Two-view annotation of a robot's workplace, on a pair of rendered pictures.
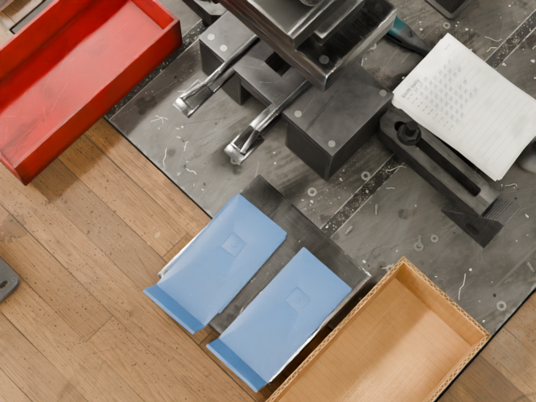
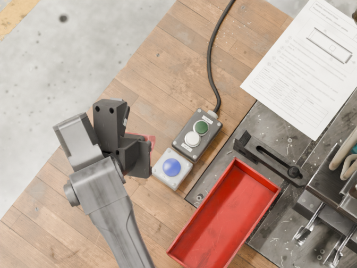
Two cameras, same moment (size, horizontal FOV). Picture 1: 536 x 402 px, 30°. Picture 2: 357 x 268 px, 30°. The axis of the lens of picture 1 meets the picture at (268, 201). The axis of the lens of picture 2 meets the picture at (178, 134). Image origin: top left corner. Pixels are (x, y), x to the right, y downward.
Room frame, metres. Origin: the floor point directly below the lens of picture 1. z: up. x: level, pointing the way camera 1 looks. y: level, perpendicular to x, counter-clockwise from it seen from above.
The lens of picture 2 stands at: (0.28, 0.32, 2.35)
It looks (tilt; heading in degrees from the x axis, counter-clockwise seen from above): 74 degrees down; 1
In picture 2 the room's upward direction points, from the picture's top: 5 degrees counter-clockwise
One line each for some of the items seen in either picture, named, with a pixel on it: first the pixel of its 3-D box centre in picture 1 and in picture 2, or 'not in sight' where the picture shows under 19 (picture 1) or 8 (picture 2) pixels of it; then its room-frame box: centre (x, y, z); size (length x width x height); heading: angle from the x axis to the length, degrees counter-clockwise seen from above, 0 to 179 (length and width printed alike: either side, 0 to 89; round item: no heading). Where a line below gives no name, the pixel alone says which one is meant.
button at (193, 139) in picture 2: not in sight; (193, 139); (0.67, 0.29, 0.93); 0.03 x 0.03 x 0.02
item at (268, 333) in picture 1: (280, 317); not in sight; (0.21, -0.02, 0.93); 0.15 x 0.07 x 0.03; 142
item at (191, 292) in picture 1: (216, 262); not in sight; (0.27, 0.05, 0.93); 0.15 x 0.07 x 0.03; 144
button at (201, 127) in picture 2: not in sight; (201, 128); (0.69, 0.27, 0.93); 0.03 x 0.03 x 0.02
